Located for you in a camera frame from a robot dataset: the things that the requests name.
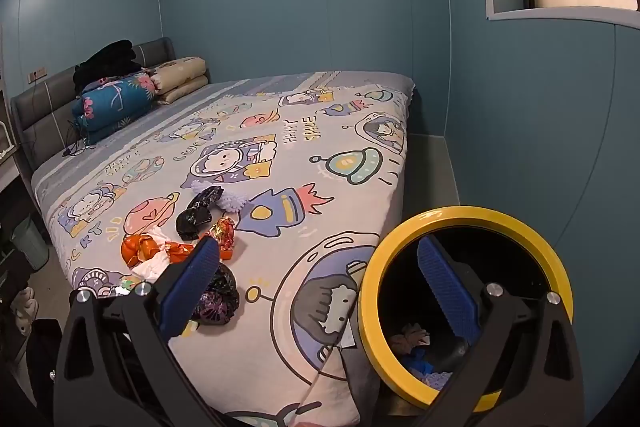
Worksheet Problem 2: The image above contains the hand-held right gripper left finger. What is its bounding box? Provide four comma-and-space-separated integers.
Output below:
52, 234, 236, 427

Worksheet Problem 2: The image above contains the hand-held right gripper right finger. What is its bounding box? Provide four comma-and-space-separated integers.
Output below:
417, 237, 586, 427

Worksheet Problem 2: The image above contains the black purple patterned wrapper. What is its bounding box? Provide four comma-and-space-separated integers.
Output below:
192, 262, 241, 327

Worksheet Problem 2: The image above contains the orange foil wrapper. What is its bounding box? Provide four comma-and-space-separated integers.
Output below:
162, 241, 195, 264

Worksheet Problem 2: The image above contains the pale paper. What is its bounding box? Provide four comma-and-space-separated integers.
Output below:
390, 322, 431, 353

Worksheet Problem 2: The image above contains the red gold foil wrapper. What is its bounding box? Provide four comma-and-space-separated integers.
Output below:
200, 216, 236, 262

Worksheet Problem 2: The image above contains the black shiny plastic wrapper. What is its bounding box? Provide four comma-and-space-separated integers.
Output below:
175, 186, 225, 239

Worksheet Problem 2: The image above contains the blue plastic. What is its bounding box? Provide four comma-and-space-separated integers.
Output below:
400, 352, 441, 378

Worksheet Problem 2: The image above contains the green waste bin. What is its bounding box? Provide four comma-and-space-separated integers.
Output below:
11, 214, 48, 270

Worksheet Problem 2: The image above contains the beige slipper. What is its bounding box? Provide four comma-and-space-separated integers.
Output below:
10, 287, 40, 335

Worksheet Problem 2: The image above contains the bed with cartoon printed sheet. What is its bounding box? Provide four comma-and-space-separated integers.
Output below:
31, 71, 417, 427

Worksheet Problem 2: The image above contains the dark cloth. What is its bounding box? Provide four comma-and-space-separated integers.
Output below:
0, 317, 66, 427

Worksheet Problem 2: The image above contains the dark bedside cabinet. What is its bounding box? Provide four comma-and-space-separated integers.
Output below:
0, 157, 36, 288

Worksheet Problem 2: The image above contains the blue patterned pillow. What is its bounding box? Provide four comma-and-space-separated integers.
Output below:
70, 73, 160, 145

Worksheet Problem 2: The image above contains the beige folded quilt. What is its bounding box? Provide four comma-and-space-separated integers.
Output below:
149, 56, 209, 105

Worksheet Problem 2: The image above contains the grey padded headboard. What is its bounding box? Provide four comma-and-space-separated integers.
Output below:
11, 38, 177, 170

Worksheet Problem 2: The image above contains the black clothing pile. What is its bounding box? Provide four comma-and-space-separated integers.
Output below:
72, 40, 148, 94

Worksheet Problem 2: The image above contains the black cable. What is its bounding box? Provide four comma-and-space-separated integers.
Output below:
30, 79, 91, 158

